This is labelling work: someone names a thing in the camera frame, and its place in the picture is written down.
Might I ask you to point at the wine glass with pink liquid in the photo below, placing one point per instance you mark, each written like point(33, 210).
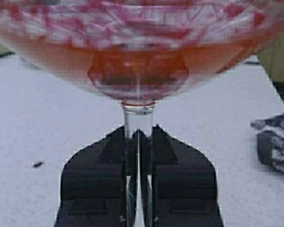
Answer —
point(138, 51)

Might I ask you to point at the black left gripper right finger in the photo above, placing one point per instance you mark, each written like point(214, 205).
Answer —
point(179, 184)

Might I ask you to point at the black white floral cloth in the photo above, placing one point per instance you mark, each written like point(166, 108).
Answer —
point(270, 141)

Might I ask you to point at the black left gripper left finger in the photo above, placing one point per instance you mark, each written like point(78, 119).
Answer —
point(99, 184)

